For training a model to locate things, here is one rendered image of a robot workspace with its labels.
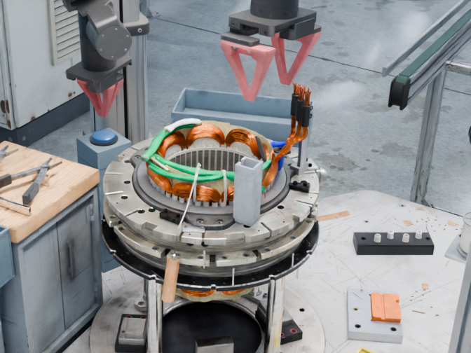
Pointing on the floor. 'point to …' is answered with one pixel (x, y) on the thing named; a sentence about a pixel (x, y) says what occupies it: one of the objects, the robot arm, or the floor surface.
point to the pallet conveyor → (436, 73)
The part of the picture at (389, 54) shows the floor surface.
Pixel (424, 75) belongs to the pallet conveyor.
